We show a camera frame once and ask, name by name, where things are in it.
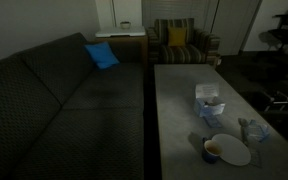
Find blue ceramic cup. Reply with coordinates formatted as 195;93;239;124
201;136;224;165

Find white round plate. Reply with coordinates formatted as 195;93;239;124
211;133;252;167

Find wooden side table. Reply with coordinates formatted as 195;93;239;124
94;34;149;66

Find striped armchair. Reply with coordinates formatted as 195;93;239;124
146;17;221;66

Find blue throw pillow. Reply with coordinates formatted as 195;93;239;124
84;41;121;70

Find white printed paper sheet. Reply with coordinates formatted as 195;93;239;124
195;82;220;100

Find white flat board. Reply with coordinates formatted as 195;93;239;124
94;26;147;39

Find yellow throw pillow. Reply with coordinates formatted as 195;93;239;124
167;26;188;47

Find small blue packet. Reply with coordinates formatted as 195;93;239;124
203;114;224;129

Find grey window blinds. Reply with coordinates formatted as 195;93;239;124
141;0;219;32

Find dark patterned fabric sofa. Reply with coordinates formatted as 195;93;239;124
0;32;146;180

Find crumpled clear plastic bag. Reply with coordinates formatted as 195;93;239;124
238;117;271;145

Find flat clear plastic wrapper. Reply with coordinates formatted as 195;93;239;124
248;148;263;169

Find black metal stand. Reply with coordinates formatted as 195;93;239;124
261;90;288;113

